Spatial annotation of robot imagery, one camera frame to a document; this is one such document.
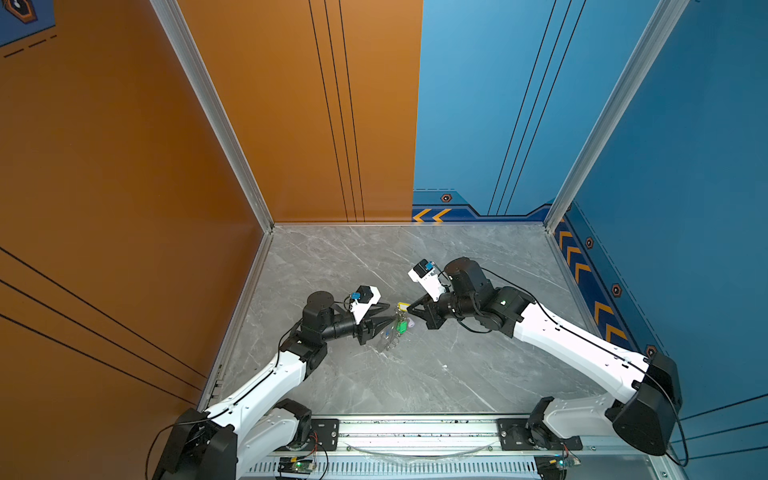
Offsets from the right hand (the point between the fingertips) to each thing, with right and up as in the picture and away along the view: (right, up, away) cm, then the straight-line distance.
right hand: (407, 309), depth 72 cm
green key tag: (-1, -7, +9) cm, 11 cm away
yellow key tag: (-1, +1, +1) cm, 1 cm away
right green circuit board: (+35, -37, -2) cm, 51 cm away
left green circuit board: (-27, -37, -2) cm, 46 cm away
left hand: (-4, -1, +3) cm, 5 cm away
